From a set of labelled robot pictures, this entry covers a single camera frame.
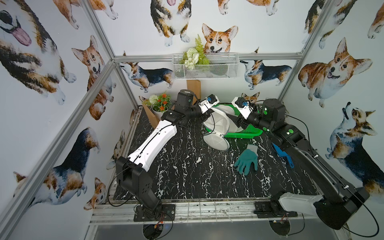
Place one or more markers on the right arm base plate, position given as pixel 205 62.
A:
pixel 268 209

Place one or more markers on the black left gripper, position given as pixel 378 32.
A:
pixel 201 112

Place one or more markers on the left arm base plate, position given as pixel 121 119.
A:
pixel 163 212

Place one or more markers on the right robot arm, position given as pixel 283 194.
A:
pixel 339 199

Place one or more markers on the white plant pot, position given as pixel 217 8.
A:
pixel 156 112

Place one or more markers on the wooden shelf stand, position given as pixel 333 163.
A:
pixel 192 85

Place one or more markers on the teal rubber glove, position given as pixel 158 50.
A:
pixel 248 157

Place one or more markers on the white wire wall basket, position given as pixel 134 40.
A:
pixel 216 66

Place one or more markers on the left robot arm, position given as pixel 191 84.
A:
pixel 132 171

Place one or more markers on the green plastic basket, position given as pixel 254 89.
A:
pixel 244 132

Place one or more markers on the artificial flower plant in pot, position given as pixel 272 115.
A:
pixel 158 103

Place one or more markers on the artificial fern and white flowers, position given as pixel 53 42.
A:
pixel 195 56

